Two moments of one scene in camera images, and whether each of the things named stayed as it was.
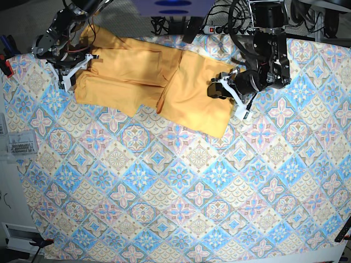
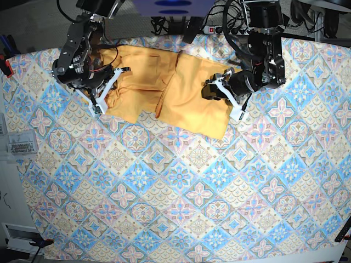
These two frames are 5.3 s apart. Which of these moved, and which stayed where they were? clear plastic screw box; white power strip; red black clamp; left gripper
Moved: left gripper
Stayed: red black clamp; clear plastic screw box; white power strip
